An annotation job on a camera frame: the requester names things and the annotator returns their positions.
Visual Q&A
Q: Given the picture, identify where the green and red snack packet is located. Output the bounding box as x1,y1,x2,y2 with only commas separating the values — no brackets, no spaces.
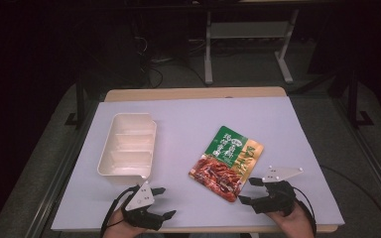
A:
188,125,265,203

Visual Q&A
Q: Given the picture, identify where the white table sheet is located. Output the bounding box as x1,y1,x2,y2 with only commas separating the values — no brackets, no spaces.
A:
50,95,345,232

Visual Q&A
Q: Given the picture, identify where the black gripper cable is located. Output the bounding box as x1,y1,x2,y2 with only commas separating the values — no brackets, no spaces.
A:
291,185,318,238
99,184,141,238

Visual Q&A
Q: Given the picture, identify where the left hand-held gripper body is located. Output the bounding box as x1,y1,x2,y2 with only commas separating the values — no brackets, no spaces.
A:
121,180,164,232

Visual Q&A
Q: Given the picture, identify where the white metal stand frame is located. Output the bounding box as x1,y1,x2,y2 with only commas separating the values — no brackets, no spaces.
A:
203,8,301,85

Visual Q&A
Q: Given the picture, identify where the looped black floor cable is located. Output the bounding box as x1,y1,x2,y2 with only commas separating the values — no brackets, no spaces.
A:
140,59,209,89

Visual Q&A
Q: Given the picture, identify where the aluminium frame rail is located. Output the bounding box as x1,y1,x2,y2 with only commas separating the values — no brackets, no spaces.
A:
332,97,381,214
25,100,97,238

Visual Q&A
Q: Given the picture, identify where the person's right hand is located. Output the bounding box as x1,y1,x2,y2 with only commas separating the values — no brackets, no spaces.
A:
267,202,316,238

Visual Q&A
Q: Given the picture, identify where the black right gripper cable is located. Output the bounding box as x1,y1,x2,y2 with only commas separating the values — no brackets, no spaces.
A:
291,185,318,238

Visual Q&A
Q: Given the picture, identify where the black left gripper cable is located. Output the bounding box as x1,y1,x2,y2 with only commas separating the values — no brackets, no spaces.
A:
99,184,141,238

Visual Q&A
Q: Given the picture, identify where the person's left hand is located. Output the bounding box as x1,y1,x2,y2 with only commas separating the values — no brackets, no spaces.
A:
102,207,147,238

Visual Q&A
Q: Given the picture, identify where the black metal stand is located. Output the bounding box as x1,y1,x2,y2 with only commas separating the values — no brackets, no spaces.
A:
343,68,375,128
64,78,87,129

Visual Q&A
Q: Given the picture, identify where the white divided plastic tray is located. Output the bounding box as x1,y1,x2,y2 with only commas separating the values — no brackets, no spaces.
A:
96,112,158,186

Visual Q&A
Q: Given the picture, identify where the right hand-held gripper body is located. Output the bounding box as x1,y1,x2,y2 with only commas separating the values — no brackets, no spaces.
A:
251,166,305,217

